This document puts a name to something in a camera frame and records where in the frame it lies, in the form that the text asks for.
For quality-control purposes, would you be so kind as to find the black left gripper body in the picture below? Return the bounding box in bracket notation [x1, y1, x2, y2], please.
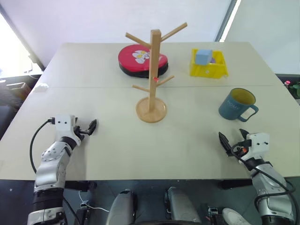
[73, 125, 91, 142]

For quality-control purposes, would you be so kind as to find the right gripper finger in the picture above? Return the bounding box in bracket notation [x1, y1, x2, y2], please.
[239, 128, 251, 142]
[218, 131, 233, 156]

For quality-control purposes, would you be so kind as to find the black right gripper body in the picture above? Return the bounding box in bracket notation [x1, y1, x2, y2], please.
[228, 139, 249, 160]

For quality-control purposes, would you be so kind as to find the wooden mug tree stand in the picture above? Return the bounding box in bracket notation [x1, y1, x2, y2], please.
[125, 22, 188, 124]

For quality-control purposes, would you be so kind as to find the blue mug yellow inside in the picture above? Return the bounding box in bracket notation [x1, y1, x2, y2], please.
[218, 88, 259, 123]

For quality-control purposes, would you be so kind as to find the white crumpled paper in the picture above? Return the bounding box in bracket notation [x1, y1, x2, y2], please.
[33, 83, 50, 93]

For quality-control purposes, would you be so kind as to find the white shoe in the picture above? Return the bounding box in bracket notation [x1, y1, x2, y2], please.
[222, 207, 255, 225]

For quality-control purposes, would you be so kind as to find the green plant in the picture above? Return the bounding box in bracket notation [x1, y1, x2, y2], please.
[289, 82, 300, 99]

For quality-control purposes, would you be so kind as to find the black floor device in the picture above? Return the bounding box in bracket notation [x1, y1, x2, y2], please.
[207, 206, 224, 225]

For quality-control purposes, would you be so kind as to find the yellow plastic bin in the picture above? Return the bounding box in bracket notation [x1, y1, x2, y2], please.
[189, 48, 229, 79]

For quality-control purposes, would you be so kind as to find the brown cardboard box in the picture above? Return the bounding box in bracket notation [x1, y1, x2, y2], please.
[5, 82, 31, 99]

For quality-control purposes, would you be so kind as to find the grey rounded robot leg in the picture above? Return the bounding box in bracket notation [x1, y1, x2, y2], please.
[108, 188, 138, 225]
[164, 186, 203, 225]

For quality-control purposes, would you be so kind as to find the light blue foam block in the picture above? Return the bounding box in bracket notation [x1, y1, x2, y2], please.
[195, 49, 214, 67]

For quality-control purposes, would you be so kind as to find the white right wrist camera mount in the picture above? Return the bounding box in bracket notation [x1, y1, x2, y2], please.
[245, 132, 270, 160]

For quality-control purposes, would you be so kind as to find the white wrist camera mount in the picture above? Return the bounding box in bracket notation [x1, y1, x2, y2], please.
[245, 132, 270, 160]
[54, 114, 78, 139]

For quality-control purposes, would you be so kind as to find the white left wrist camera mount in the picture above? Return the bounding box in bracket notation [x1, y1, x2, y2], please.
[54, 114, 78, 139]

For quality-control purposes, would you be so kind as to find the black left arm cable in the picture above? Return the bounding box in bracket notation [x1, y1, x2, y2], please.
[29, 119, 56, 174]

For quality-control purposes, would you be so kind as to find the black table bracket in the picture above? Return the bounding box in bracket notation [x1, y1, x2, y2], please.
[64, 180, 97, 192]

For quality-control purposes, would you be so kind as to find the thin white floor cable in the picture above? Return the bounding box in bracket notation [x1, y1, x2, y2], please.
[78, 190, 110, 213]

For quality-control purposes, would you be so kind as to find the black window frame post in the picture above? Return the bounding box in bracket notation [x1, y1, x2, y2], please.
[214, 0, 242, 43]
[0, 4, 45, 71]

